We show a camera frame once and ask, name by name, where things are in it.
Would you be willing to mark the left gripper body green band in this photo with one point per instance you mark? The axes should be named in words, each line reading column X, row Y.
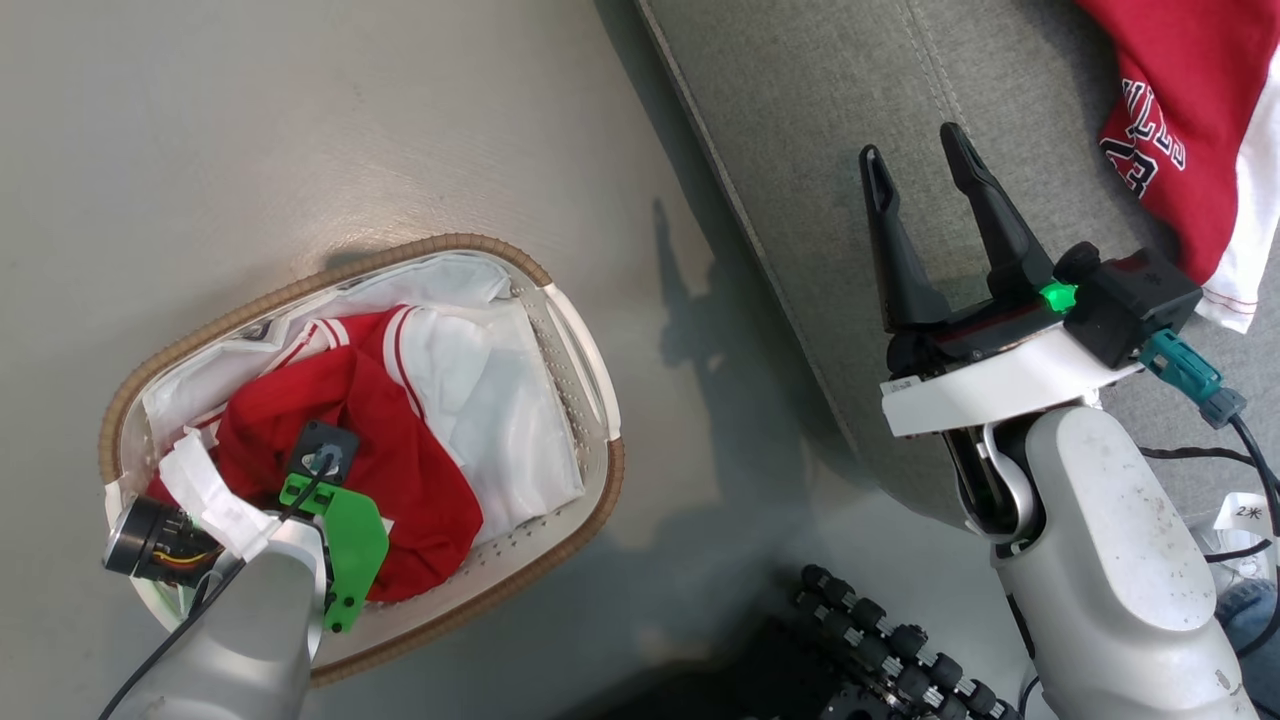
column 352, row 540

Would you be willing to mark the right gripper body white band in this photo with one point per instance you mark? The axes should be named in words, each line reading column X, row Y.
column 1000, row 385

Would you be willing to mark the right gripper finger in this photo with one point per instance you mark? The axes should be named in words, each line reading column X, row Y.
column 900, row 250
column 995, row 220

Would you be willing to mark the red Bulls jersey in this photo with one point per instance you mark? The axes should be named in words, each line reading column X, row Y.
column 1190, row 80

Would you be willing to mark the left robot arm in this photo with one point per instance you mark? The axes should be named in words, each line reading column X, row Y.
column 240, row 640

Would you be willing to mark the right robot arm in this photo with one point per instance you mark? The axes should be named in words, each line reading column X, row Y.
column 1110, row 560

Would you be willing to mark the grey fabric sofa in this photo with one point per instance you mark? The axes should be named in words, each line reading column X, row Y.
column 800, row 100

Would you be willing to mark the white mesh garment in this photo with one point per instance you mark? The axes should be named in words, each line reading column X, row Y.
column 500, row 420

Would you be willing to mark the white laundry basket brown rim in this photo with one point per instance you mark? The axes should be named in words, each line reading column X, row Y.
column 585, row 400

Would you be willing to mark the black omni wheel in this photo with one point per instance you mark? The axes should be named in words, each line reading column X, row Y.
column 900, row 640

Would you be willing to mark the blue jeans leg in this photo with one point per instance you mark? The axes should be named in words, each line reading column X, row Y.
column 1255, row 630

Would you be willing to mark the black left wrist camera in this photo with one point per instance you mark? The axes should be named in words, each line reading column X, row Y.
column 322, row 450

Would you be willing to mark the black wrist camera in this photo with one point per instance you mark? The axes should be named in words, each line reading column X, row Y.
column 1135, row 295
column 322, row 450

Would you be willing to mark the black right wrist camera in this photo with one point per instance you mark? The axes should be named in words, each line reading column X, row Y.
column 1135, row 295

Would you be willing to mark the teal right camera connector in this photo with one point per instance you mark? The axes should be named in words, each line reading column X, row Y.
column 1190, row 375

